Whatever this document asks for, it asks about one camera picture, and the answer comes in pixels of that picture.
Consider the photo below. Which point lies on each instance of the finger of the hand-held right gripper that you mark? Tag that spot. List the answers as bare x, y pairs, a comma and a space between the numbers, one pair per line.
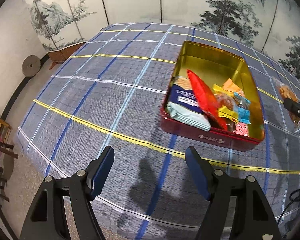
296, 108

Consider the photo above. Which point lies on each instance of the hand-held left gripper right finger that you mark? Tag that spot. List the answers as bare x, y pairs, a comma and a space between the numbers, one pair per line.
197, 172

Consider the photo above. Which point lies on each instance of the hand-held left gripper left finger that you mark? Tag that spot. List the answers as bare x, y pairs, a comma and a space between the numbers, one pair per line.
102, 172

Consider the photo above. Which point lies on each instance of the clear packet of orange snacks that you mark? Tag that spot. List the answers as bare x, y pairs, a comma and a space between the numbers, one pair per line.
286, 92

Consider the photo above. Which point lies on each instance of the brown packet with red label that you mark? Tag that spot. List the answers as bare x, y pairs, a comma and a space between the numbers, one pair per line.
241, 130

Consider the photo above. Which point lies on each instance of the yellow snack packet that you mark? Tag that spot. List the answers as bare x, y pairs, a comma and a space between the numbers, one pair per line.
226, 112

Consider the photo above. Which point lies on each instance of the blue and white cracker pack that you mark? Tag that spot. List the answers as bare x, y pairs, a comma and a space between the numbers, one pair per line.
182, 105

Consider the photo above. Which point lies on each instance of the red snack packet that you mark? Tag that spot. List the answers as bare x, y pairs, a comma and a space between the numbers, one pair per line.
205, 97

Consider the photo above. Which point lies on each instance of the red and gold tin box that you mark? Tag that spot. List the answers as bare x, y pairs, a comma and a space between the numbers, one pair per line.
210, 60

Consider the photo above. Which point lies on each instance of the dark wooden stool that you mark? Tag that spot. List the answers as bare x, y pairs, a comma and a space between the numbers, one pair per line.
2, 152

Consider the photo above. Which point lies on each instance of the light wooden chair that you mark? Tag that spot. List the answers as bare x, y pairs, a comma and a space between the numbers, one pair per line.
1, 126

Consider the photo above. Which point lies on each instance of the round grey millstone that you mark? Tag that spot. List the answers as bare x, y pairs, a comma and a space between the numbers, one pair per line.
31, 66

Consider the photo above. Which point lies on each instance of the painted folding screen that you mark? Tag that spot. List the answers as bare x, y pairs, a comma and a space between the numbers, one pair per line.
190, 0

